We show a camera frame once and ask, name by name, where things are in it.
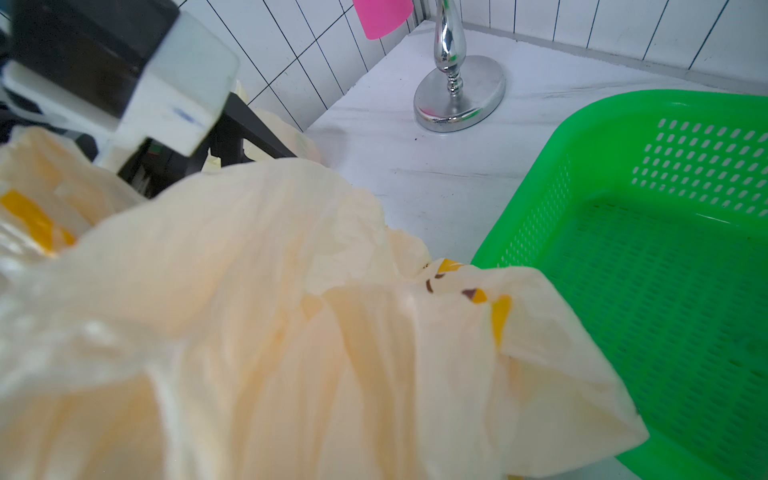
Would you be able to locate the green plastic basket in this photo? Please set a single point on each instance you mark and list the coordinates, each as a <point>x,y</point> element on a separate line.
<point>648,212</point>

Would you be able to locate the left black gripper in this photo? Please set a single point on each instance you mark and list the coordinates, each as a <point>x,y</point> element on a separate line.
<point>156,166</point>

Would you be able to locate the plain beige plastic bag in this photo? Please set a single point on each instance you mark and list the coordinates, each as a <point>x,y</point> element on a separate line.
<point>263,322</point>

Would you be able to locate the silver metal glass rack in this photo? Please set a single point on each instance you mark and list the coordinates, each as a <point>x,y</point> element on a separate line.
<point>463,89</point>

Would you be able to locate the pink plastic wine glass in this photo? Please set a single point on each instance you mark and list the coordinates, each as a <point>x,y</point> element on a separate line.
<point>379,18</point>

